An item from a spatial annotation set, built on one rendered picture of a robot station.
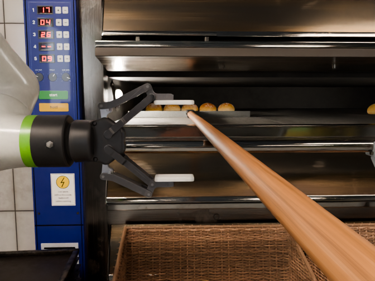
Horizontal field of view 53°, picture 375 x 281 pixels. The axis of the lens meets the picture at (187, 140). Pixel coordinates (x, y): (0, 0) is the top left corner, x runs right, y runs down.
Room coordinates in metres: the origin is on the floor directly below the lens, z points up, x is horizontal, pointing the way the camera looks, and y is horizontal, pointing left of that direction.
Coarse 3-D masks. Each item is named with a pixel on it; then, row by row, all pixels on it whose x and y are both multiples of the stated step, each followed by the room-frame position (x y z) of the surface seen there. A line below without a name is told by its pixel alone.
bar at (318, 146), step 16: (128, 144) 0.83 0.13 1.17; (144, 144) 0.83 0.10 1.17; (160, 144) 0.84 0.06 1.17; (176, 144) 0.84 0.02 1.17; (192, 144) 0.84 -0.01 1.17; (208, 144) 0.84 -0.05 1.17; (240, 144) 0.84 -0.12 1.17; (256, 144) 0.84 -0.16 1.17; (272, 144) 0.84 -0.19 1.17; (288, 144) 0.85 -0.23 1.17; (304, 144) 0.85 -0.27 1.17; (320, 144) 0.85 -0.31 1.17; (336, 144) 0.85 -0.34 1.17; (352, 144) 0.85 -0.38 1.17; (368, 144) 0.85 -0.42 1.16
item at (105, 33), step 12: (108, 36) 1.10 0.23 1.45; (120, 36) 1.10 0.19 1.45; (132, 36) 1.11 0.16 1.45; (144, 36) 1.11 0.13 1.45; (156, 36) 1.11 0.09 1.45; (168, 36) 1.11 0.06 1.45; (180, 36) 1.11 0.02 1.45; (192, 36) 1.11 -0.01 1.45; (204, 36) 1.11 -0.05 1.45; (216, 36) 1.11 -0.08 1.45
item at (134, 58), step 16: (96, 48) 1.05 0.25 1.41; (112, 48) 1.06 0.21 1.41; (128, 48) 1.06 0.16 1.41; (144, 48) 1.06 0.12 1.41; (160, 48) 1.06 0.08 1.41; (176, 48) 1.06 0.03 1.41; (192, 48) 1.07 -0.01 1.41; (208, 48) 1.07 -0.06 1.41; (224, 48) 1.07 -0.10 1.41; (240, 48) 1.07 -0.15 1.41; (256, 48) 1.07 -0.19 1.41; (112, 64) 1.15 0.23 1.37; (128, 64) 1.15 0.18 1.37; (144, 64) 1.16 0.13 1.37; (160, 64) 1.16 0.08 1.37; (176, 64) 1.16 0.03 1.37; (192, 64) 1.16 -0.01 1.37; (208, 64) 1.16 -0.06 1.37; (224, 64) 1.16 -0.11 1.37; (240, 64) 1.16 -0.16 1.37; (256, 64) 1.16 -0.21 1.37; (272, 64) 1.16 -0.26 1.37; (288, 64) 1.17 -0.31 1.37; (304, 64) 1.17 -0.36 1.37; (320, 64) 1.17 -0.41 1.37; (352, 64) 1.17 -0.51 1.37; (368, 64) 1.17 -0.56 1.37
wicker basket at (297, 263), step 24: (168, 240) 1.17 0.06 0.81; (192, 240) 1.17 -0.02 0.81; (216, 240) 1.17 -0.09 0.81; (240, 240) 1.17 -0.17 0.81; (288, 240) 1.17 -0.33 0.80; (120, 264) 1.03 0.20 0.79; (168, 264) 1.15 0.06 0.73; (192, 264) 1.15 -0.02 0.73; (216, 264) 1.15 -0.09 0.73; (240, 264) 1.15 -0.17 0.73; (264, 264) 1.15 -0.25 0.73; (288, 264) 1.15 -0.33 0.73
